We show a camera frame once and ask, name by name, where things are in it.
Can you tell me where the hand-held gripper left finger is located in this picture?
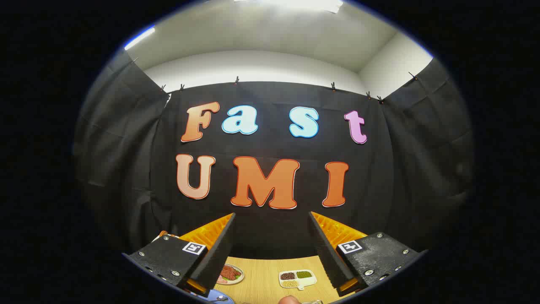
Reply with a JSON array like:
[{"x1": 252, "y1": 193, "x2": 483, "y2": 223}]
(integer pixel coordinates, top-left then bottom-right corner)
[{"x1": 122, "y1": 212, "x2": 237, "y2": 298}]

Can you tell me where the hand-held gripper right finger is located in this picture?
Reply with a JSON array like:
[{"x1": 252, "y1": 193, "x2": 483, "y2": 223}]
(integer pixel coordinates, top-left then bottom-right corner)
[{"x1": 308, "y1": 211, "x2": 429, "y2": 296}]

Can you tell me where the white oval plate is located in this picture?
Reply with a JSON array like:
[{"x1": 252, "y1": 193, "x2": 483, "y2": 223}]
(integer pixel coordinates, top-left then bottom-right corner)
[{"x1": 216, "y1": 263, "x2": 245, "y2": 286}]

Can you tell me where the white divided tray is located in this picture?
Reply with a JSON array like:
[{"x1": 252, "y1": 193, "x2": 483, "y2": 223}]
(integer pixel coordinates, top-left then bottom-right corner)
[{"x1": 278, "y1": 269, "x2": 317, "y2": 291}]

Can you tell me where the blue round plate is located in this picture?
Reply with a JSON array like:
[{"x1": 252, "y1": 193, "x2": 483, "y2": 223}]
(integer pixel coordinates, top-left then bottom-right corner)
[{"x1": 190, "y1": 288, "x2": 235, "y2": 304}]

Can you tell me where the row of black cloth clips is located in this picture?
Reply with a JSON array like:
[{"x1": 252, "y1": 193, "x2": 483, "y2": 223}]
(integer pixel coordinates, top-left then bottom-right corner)
[{"x1": 131, "y1": 57, "x2": 418, "y2": 104}]

